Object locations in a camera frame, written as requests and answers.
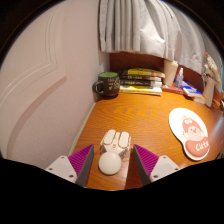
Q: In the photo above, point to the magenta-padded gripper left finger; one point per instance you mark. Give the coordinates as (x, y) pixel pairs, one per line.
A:
(60, 166)

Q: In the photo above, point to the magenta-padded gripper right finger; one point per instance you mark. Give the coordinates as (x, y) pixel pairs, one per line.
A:
(165, 166)

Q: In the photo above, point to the white computer mouse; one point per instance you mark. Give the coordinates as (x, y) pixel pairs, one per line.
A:
(110, 160)

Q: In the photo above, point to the white cartoon print mouse pad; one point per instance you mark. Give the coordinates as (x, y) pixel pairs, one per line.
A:
(190, 133)

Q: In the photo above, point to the reddish brown book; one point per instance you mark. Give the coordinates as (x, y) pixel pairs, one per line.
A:
(171, 89)

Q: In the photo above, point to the yellow and white book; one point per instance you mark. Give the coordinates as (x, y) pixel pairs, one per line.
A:
(140, 90)

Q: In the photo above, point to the blue book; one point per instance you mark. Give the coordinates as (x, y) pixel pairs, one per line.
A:
(191, 90)

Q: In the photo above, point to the white vase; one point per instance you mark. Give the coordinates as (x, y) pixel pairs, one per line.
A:
(209, 93)

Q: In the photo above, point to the thin dark book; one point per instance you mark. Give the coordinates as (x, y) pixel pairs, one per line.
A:
(140, 78)
(140, 83)

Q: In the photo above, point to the dark mug with green inside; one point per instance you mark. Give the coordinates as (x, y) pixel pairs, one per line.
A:
(108, 85)

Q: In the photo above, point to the white flower bunch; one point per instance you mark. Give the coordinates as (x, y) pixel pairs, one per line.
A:
(211, 68)

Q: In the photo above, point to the white pleated curtain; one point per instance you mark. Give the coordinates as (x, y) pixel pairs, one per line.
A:
(146, 23)

